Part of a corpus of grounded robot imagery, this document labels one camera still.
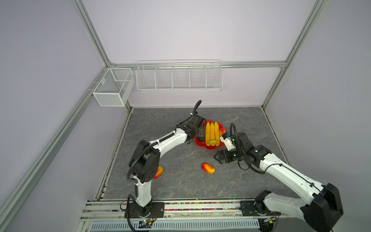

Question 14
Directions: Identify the red-yellow fake mango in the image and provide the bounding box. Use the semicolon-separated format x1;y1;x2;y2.
219;128;227;137
202;163;215;174
154;166;163;179

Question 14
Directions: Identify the small white mesh basket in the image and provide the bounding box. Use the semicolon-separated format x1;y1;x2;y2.
93;68;134;107

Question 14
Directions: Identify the red flower-shaped fruit bowl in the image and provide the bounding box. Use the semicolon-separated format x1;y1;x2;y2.
194;119;227;150

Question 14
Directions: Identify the aluminium front rail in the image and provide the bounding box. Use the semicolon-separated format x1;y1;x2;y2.
79;199;288;221

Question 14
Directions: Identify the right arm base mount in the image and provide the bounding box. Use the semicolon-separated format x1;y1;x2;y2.
238;190;281;217

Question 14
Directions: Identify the long white wire basket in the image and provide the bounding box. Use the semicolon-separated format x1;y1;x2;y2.
136;60;224;91

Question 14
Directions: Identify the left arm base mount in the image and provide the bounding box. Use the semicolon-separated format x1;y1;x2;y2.
125;201;165;219

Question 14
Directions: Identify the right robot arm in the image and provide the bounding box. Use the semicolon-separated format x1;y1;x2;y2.
214;132;344;232

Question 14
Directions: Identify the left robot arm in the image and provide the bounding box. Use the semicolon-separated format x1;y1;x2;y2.
127;113;206;209

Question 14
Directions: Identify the yellow fake banana bunch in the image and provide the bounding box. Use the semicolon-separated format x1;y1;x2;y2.
205;122;221;148

